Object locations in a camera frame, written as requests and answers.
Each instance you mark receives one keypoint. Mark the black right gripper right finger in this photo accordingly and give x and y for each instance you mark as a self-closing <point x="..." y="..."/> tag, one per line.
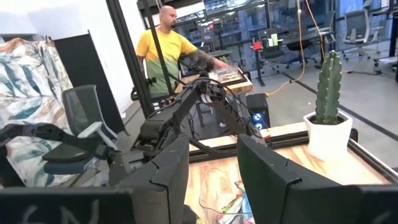
<point x="280" y="199"/>

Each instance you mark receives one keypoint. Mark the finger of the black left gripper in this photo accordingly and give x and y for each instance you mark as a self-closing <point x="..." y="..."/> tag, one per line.
<point x="122" y="168"/>

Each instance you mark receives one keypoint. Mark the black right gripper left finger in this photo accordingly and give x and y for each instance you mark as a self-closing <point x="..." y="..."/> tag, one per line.
<point x="149" y="202"/>

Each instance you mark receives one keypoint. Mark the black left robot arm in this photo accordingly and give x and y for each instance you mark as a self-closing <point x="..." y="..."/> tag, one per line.
<point x="183" y="102"/>

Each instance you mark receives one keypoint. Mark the clear plastic bin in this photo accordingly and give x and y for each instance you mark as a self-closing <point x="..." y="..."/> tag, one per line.
<point x="225" y="74"/>
<point x="205" y="186"/>

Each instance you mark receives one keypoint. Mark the grey mesh office chair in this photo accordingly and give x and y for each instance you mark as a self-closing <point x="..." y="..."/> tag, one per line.
<point x="82" y="105"/>

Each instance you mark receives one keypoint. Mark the white hexagonal plant pot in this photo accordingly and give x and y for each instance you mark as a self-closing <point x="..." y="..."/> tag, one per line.
<point x="328" y="140"/>

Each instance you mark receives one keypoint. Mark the person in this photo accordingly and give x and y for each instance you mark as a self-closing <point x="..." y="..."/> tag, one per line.
<point x="168" y="49"/>

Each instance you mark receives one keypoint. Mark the black partition panel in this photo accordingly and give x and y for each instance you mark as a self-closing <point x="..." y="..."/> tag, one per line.
<point x="84" y="68"/>

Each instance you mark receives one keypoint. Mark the black computer with blue light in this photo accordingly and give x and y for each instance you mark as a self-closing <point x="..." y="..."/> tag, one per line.
<point x="258" y="105"/>

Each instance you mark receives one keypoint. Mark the wooden side table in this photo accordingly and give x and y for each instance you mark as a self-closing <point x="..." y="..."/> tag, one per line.
<point x="239" y="88"/>

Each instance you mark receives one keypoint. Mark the green cactus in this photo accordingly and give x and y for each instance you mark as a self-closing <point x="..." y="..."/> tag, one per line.
<point x="328" y="87"/>

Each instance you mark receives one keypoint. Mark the leaf print fabric screen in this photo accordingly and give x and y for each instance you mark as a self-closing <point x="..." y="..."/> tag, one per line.
<point x="28" y="87"/>

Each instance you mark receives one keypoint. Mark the small red box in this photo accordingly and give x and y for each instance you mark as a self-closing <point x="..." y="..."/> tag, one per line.
<point x="257" y="46"/>

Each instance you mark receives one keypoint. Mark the green cup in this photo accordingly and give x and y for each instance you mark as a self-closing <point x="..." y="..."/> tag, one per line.
<point x="274" y="40"/>

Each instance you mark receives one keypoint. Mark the black office chair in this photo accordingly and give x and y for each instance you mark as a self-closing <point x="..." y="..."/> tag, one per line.
<point x="298" y="48"/>

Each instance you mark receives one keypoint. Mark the white grey office chair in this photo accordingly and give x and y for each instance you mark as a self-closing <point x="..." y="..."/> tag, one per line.
<point x="357" y="25"/>

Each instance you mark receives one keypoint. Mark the black upright frame post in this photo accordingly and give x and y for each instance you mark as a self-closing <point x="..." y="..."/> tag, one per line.
<point x="158" y="46"/>
<point x="129" y="59"/>

